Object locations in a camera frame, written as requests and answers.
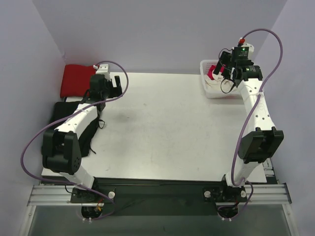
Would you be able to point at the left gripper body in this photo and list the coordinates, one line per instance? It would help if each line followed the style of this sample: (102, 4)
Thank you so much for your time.
(111, 88)

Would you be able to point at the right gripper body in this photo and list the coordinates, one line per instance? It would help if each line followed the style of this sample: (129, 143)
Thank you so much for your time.
(223, 64)

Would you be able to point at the cream white t shirt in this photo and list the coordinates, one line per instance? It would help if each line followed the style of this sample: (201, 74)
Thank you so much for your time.
(221, 85)

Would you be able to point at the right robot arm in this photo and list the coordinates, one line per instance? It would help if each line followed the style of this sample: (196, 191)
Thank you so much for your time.
(259, 138)

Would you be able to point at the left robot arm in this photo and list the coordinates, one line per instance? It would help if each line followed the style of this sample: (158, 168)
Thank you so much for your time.
(75, 124)

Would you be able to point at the pink crumpled t shirt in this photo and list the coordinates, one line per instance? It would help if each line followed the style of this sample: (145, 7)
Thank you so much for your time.
(212, 75)

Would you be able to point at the white plastic basket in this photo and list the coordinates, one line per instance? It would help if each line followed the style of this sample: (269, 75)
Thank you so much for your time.
(209, 92)

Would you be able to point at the folded red t shirt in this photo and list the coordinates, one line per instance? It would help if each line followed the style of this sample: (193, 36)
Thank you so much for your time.
(76, 80)

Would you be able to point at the black t shirt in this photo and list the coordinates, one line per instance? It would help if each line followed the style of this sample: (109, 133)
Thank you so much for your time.
(64, 109)

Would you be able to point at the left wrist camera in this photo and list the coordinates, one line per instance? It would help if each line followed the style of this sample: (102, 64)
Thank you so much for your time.
(102, 69)

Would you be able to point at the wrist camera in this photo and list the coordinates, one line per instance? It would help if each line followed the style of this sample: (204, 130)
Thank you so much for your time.
(244, 44)
(102, 69)

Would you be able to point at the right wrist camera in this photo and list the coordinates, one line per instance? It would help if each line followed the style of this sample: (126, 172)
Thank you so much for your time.
(244, 44)

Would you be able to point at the aluminium mounting rail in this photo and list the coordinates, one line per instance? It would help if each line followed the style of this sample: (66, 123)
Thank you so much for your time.
(259, 194)

